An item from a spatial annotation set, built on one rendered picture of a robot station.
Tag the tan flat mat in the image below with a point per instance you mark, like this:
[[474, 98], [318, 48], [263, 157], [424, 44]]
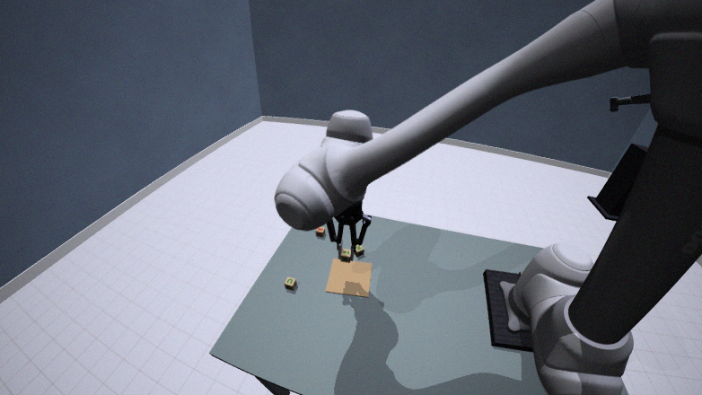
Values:
[[349, 278]]

